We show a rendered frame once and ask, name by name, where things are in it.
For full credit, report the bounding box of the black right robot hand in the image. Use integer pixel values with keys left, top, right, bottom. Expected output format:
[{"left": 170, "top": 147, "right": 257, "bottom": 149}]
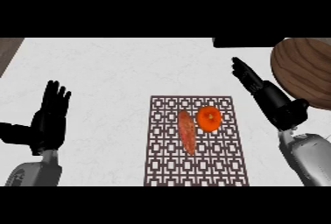
[{"left": 230, "top": 56, "right": 310, "bottom": 132}]

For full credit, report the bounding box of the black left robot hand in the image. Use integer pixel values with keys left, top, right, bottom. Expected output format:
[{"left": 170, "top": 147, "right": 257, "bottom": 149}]
[{"left": 0, "top": 80, "right": 74, "bottom": 157}]

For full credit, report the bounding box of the brown wooden bowl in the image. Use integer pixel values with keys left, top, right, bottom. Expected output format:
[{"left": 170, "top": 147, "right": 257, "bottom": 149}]
[{"left": 269, "top": 38, "right": 331, "bottom": 111}]

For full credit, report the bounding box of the brown patterned placemat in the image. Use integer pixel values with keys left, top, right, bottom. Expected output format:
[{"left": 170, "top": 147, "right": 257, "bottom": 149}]
[{"left": 143, "top": 95, "right": 251, "bottom": 187}]

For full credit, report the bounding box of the reddish sweet potato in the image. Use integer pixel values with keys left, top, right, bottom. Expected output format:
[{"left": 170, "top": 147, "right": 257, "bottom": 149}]
[{"left": 177, "top": 109, "right": 198, "bottom": 157}]

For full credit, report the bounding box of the orange round fruit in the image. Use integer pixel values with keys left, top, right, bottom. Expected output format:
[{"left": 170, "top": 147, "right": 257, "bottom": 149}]
[{"left": 195, "top": 105, "right": 223, "bottom": 133}]

